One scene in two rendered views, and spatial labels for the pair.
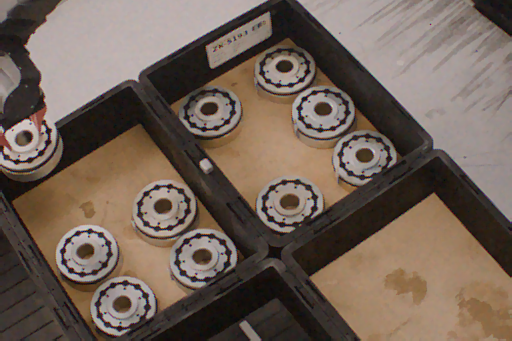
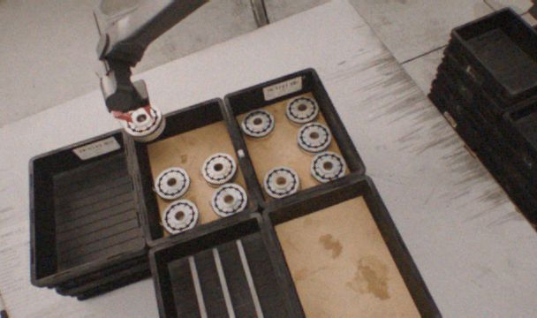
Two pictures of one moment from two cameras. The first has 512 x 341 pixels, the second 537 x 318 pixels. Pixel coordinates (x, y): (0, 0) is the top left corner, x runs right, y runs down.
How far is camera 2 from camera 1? 49 cm
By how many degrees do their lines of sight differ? 11
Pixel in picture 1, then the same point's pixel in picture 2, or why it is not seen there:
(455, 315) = (353, 273)
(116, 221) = (195, 168)
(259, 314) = (249, 238)
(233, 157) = (263, 148)
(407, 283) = (331, 244)
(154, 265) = (206, 196)
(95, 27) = (225, 63)
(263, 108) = (286, 126)
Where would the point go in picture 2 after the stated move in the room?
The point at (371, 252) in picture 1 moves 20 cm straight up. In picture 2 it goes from (317, 219) to (317, 188)
